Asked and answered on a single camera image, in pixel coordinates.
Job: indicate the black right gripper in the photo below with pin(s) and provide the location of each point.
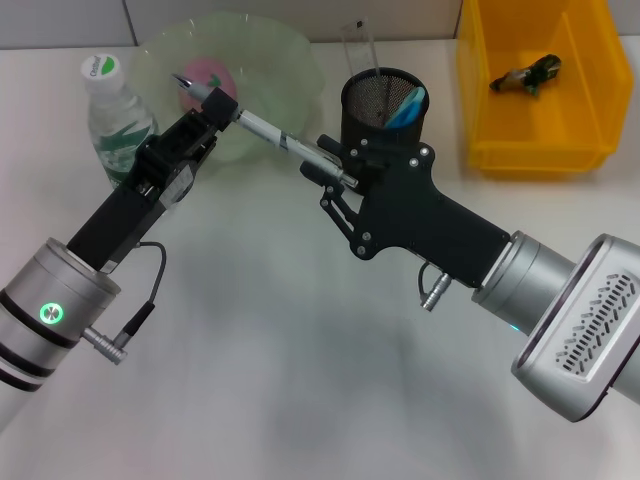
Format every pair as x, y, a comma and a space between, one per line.
415, 210

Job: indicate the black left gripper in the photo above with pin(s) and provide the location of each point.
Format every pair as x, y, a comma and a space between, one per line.
125, 215

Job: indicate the silver white pen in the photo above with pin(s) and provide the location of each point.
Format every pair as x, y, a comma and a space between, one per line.
265, 132

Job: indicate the pink peach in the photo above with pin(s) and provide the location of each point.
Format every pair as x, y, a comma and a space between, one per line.
202, 66

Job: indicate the blue scissors with sheath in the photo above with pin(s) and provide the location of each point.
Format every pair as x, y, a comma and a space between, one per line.
407, 112

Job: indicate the clear green-label water bottle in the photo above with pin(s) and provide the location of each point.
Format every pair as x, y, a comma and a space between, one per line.
112, 115

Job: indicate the transparent plastic ruler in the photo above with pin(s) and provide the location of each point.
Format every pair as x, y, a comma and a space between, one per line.
360, 50

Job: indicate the green plastic wrapper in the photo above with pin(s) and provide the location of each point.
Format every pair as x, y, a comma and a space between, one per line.
515, 80

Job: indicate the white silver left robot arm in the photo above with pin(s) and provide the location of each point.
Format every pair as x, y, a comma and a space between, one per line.
75, 280

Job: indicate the black mesh pen holder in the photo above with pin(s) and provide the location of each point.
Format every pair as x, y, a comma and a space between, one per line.
370, 100

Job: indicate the green glass fruit plate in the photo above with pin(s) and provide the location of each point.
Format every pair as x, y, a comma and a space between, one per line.
280, 75

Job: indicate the yellow plastic bin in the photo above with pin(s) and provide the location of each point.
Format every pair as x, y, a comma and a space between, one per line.
510, 130

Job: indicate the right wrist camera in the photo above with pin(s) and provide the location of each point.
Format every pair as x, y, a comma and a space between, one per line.
590, 325

